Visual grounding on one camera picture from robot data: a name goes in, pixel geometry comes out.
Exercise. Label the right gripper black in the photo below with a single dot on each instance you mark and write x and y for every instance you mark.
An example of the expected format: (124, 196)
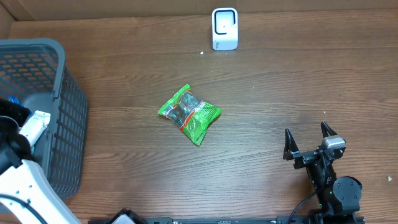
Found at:
(303, 157)

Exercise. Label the green red snack bag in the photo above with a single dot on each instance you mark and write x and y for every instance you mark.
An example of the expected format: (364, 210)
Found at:
(191, 114)

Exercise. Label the white tube gold cap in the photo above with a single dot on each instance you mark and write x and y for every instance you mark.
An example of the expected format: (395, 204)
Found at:
(35, 126)

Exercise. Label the blue snack packet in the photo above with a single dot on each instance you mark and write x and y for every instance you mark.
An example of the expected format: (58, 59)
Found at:
(15, 100)

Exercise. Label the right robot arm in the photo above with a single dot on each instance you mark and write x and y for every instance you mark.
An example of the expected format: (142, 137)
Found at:
(338, 196)

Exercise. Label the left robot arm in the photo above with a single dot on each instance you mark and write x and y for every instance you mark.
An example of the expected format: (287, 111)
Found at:
(25, 190)

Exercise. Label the white barcode scanner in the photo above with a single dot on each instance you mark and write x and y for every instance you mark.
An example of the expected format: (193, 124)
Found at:
(224, 29)

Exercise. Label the grey plastic mesh basket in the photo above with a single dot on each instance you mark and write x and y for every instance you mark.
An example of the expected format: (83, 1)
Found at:
(34, 73)

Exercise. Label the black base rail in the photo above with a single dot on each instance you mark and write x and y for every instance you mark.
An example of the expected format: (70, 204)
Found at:
(128, 216)

